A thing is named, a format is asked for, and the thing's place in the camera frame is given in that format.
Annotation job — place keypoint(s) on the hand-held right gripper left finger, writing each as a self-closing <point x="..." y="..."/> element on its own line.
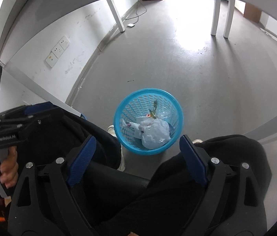
<point x="82" y="162"/>

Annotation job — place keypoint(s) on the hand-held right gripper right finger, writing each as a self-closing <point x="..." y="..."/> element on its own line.
<point x="193" y="159"/>

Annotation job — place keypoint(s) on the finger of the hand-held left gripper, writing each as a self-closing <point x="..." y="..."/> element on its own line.
<point x="40" y="107"/>
<point x="45" y="119"/>

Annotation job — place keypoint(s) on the white plastic bag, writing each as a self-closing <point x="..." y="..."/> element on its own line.
<point x="156" y="132"/>

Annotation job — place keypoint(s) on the yellow clear plastic wrapper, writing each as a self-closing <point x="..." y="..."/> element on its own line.
<point x="154" y="110"/>

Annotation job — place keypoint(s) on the blue plastic basket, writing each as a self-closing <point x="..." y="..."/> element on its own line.
<point x="131" y="103"/>

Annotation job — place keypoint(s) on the person's left hand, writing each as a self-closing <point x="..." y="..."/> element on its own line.
<point x="10" y="169"/>

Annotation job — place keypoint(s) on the person's white right shoe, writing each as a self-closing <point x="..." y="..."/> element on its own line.
<point x="197" y="140"/>

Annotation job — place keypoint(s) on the person's white shoe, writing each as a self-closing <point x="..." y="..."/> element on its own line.
<point x="197" y="140"/>
<point x="121" y="159"/>

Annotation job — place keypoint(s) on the person's left leg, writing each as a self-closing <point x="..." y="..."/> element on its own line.
<point x="104" y="150"/>

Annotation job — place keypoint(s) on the person's leg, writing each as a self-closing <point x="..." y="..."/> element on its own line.
<point x="104" y="150"/>
<point x="231" y="147"/>

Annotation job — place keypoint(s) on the person's white left shoe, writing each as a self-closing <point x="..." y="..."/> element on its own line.
<point x="121" y="159"/>

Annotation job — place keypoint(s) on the person's right leg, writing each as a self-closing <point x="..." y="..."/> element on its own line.
<point x="231" y="147"/>

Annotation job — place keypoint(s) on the white table leg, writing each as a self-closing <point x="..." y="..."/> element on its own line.
<point x="215" y="13"/>
<point x="228" y="17"/>
<point x="116" y="14"/>

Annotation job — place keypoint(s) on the white power adapter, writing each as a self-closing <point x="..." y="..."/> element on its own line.
<point x="131" y="24"/>

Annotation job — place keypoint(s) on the brown glass door cabinet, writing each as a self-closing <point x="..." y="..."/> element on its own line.
<point x="252" y="11"/>

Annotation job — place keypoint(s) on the wall socket with yellow mark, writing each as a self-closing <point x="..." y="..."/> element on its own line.
<point x="50" y="59"/>

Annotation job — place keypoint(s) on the white wall socket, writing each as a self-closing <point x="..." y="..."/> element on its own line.
<point x="64" y="41"/>
<point x="57" y="50"/>

